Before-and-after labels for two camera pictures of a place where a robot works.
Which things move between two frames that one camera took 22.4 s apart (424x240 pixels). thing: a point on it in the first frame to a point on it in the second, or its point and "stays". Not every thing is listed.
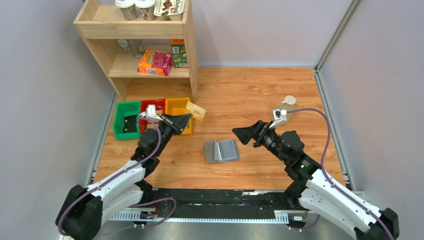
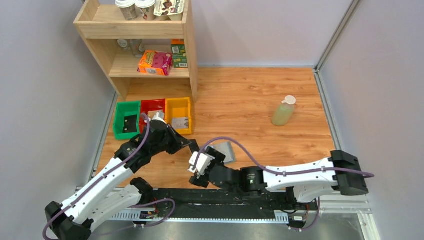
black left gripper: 176,123 to 179,142
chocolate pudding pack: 169,10 stays
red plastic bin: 160,109 stays
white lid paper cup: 128,8 stays
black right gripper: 254,132 to 203,181
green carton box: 180,58 stays
